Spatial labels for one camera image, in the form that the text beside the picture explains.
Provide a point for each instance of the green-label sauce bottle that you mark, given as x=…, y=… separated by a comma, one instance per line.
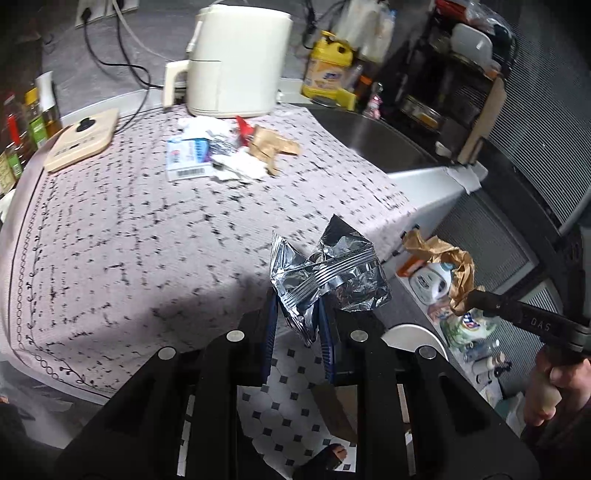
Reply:
x=36, y=124

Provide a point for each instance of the silver foil wrapper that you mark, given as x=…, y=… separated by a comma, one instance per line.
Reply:
x=332, y=272

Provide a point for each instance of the dark red-label sauce bottle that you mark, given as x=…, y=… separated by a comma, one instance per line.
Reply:
x=14, y=134

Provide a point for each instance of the white kitchen cabinet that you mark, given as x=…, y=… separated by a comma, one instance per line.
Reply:
x=429, y=198

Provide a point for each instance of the white plastic container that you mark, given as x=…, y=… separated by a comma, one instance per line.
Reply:
x=471, y=44

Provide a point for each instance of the person's right forearm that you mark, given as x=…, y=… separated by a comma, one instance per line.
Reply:
x=563, y=452

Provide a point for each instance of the green and white plastic bag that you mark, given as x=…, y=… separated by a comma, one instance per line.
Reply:
x=466, y=330

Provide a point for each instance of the white laundry detergent bottle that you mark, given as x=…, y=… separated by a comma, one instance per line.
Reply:
x=431, y=284

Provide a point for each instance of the beige kitchen scale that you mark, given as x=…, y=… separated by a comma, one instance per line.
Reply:
x=83, y=138

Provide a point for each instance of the small red wrapper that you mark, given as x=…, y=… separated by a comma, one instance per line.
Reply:
x=244, y=129

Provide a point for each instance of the steel kitchen sink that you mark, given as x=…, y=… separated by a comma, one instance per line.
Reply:
x=378, y=138

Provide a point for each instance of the person's right hand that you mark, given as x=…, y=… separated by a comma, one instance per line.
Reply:
x=545, y=392

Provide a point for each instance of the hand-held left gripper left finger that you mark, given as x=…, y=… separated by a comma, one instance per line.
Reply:
x=270, y=334

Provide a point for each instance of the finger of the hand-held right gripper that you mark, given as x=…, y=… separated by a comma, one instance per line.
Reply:
x=517, y=311

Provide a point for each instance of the black dish rack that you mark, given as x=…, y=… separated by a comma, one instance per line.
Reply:
x=438, y=92

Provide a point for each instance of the yellow detergent jug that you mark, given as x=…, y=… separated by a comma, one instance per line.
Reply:
x=325, y=69

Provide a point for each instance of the flat brown paper bag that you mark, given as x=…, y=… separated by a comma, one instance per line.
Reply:
x=272, y=143

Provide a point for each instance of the white cloth on counter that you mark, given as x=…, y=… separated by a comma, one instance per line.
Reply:
x=466, y=177

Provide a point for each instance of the white wall outlet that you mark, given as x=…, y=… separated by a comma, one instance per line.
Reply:
x=104, y=8

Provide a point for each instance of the white paper scrap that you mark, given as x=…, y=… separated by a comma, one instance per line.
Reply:
x=203, y=125

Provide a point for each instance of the orange detergent bottle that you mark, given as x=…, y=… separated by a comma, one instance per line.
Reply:
x=408, y=267

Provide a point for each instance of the oil bottle with white cap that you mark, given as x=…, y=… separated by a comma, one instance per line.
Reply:
x=50, y=115

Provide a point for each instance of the pink printed packet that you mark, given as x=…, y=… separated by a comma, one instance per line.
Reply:
x=438, y=314

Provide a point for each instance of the patterned pale tablecloth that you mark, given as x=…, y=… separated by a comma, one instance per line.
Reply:
x=138, y=230

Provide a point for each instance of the person's black-socked foot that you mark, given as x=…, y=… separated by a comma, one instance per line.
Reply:
x=318, y=466

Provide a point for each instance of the cream air fryer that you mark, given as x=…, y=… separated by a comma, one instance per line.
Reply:
x=235, y=55

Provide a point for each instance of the grey slatted shutter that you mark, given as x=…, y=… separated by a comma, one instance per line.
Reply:
x=489, y=244
x=540, y=92

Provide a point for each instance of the small pink-label bottle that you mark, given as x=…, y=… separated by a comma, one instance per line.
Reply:
x=374, y=104

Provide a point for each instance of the wooden cutting board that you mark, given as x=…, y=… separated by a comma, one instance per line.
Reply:
x=485, y=120

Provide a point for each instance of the clear water bottle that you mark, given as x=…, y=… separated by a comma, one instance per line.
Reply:
x=482, y=350

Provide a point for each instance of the blue and white packet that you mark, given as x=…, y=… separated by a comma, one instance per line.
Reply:
x=189, y=154

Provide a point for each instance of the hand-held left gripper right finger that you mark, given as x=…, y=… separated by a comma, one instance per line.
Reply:
x=326, y=344

